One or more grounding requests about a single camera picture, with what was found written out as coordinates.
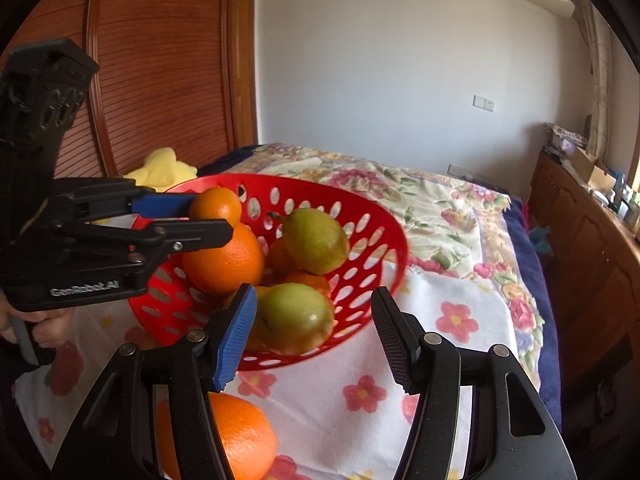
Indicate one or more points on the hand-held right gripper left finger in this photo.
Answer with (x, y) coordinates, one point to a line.
(235, 340)

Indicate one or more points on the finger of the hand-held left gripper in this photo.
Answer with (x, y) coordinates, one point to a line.
(195, 237)
(165, 205)

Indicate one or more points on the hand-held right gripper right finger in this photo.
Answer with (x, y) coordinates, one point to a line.
(395, 340)

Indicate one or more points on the small tangerine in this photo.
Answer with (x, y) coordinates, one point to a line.
(277, 260)
(217, 205)

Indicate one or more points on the medium orange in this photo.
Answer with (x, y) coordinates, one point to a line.
(225, 265)

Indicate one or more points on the light green apple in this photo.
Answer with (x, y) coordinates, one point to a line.
(295, 312)

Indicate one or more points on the red perforated plastic basket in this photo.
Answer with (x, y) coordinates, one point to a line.
(370, 260)

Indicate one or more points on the large orange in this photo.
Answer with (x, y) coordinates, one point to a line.
(245, 435)

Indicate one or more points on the olive green pear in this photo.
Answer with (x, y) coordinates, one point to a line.
(315, 240)

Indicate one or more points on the person's left hand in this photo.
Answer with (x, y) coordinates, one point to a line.
(55, 327)

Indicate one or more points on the yellow plush toy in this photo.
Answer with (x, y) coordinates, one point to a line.
(160, 170)

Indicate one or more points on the white flower print blanket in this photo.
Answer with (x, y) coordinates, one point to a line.
(450, 350)

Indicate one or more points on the floral quilt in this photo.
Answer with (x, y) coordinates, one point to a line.
(425, 210)

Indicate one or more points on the wooden wardrobe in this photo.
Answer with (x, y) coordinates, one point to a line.
(150, 60)

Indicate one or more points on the dark blue bedsheet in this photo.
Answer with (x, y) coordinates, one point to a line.
(542, 310)

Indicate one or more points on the wooden cabinet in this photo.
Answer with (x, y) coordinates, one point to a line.
(590, 260)

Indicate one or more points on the cardboard box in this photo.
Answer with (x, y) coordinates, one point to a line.
(592, 170)

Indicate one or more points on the beige curtain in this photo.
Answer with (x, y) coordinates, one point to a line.
(597, 75)

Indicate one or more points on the white wall outlet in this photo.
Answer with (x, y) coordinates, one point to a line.
(460, 170)

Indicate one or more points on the white wall switch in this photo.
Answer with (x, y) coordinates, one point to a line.
(483, 103)

